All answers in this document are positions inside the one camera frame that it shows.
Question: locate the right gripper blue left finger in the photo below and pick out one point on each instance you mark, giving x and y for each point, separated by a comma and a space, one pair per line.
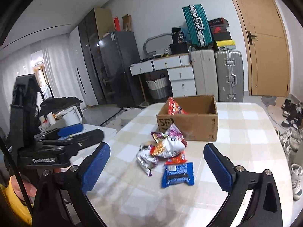
93, 165

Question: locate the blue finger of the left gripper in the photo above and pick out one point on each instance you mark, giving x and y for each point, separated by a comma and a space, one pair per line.
70, 130

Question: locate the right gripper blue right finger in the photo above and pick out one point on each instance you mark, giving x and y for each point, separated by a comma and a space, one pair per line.
221, 167

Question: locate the red Oreo snack pack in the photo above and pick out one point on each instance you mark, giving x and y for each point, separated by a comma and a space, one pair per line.
178, 159

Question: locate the blue Oreo snack pack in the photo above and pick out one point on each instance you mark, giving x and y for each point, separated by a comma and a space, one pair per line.
177, 174

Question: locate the silver cracker snack pack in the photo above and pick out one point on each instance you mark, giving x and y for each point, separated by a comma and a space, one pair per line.
146, 160

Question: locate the purple snack bag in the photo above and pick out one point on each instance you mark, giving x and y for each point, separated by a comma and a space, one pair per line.
171, 132

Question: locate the white red noodle snack bag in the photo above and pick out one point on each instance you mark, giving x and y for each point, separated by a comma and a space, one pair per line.
168, 147

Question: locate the white electric kettle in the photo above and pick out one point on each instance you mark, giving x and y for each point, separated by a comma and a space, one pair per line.
72, 116

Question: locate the black clothing pile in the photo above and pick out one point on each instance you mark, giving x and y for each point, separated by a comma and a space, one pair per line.
55, 105

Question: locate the yellow sleeve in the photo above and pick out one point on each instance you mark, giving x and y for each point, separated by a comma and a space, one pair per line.
16, 207

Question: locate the SF cardboard box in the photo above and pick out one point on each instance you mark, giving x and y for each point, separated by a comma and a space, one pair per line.
198, 123

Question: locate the shoes on floor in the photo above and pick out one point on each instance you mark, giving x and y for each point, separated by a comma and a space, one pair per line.
291, 141

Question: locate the dark grey refrigerator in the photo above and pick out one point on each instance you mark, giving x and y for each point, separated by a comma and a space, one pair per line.
119, 51

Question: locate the red snack bag in box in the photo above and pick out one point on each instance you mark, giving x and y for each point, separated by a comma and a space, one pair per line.
174, 108

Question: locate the woven laundry basket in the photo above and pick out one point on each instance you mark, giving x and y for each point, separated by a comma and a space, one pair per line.
159, 88

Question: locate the dark glass cabinet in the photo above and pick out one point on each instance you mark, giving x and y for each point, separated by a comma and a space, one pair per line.
92, 28

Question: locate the silver suitcase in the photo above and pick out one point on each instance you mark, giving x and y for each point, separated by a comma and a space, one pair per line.
230, 75

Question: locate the white drawer desk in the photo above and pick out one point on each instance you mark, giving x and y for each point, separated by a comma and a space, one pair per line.
177, 68

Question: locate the beige suitcase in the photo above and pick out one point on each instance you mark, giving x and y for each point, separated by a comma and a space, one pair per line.
205, 74

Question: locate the oval mirror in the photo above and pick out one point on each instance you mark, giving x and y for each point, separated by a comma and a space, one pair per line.
158, 44

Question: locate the black bag on desk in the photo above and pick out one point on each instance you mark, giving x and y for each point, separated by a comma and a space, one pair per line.
179, 45

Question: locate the stack of shoe boxes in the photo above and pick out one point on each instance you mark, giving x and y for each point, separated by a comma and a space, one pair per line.
220, 34

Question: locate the teal suitcase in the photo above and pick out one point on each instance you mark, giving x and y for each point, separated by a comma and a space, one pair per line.
197, 24

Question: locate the wooden door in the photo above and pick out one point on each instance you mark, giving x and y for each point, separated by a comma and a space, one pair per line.
267, 47

